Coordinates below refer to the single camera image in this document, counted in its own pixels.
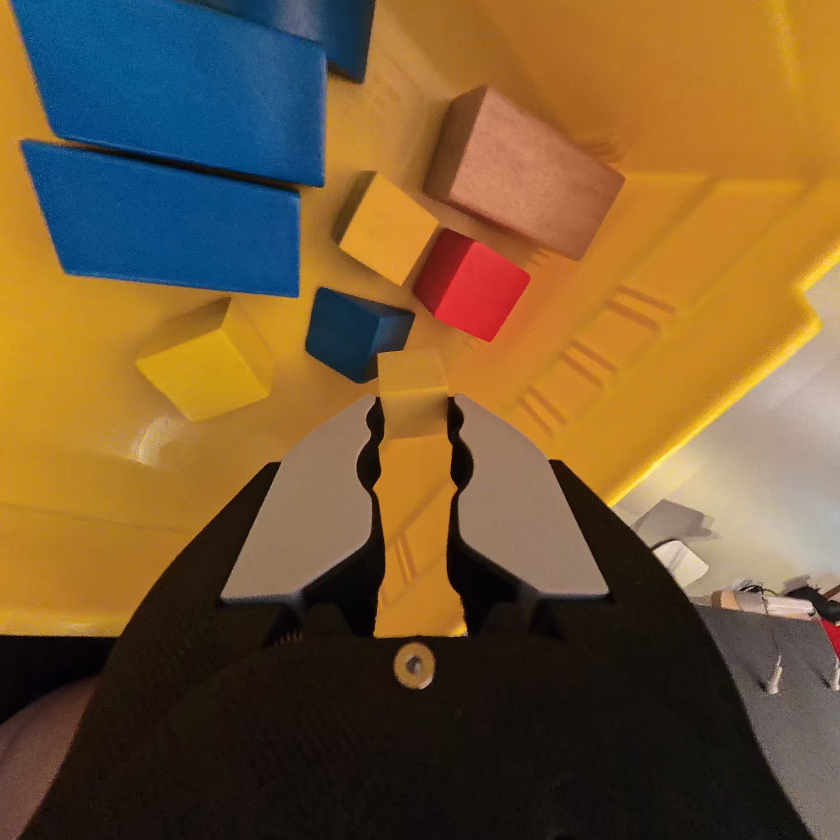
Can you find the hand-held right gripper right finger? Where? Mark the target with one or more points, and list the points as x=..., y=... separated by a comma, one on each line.
x=525, y=525

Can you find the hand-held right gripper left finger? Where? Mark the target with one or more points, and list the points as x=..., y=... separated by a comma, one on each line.
x=305, y=518

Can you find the yellow wooden cube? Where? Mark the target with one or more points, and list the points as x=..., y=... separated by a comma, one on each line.
x=413, y=394
x=387, y=229
x=203, y=367

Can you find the blue rectangular wooden block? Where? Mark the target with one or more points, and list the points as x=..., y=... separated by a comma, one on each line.
x=170, y=223
x=184, y=85

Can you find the yellow plastic bin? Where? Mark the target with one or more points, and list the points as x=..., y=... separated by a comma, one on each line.
x=656, y=98

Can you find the blue wooden cylinder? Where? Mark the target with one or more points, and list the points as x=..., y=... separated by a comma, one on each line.
x=289, y=26

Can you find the small blue wooden block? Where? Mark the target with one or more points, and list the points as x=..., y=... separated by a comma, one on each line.
x=348, y=331

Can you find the red wooden cube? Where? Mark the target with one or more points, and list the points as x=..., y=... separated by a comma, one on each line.
x=469, y=285

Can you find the natural wooden block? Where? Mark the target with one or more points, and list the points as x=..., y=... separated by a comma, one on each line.
x=518, y=170

